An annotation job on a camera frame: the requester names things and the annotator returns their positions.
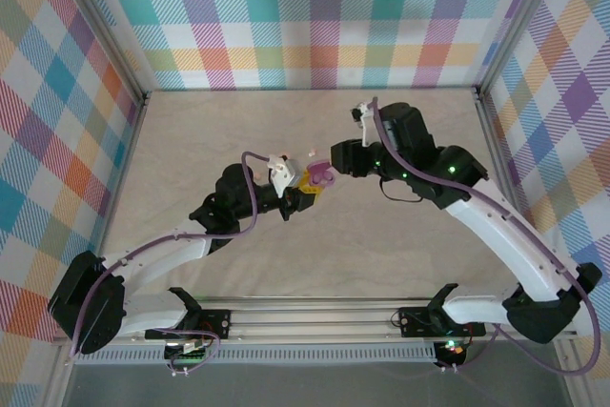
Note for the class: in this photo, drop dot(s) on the purple earbud charging case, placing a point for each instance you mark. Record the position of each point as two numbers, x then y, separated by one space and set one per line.
321 174

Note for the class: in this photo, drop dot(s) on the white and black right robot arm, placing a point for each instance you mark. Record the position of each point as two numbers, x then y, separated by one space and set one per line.
505 245

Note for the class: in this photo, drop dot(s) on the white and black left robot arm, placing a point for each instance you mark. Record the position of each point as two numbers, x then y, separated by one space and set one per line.
157 254

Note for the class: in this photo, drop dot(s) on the plaid fabric backdrop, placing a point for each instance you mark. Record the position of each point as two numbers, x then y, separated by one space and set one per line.
567 116
305 16
47 116

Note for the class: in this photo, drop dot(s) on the green control board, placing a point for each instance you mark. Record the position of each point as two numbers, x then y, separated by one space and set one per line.
190 354
453 349

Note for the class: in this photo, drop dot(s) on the aluminium side rail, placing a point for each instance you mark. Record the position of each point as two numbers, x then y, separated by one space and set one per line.
500 164
121 178

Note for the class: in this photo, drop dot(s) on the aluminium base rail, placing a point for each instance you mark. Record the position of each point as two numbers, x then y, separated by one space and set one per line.
310 321

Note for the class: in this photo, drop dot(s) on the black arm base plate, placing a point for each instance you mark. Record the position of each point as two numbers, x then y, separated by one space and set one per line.
217 323
414 323

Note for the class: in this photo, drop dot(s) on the aluminium frame post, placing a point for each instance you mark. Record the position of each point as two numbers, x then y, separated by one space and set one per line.
105 30
519 26

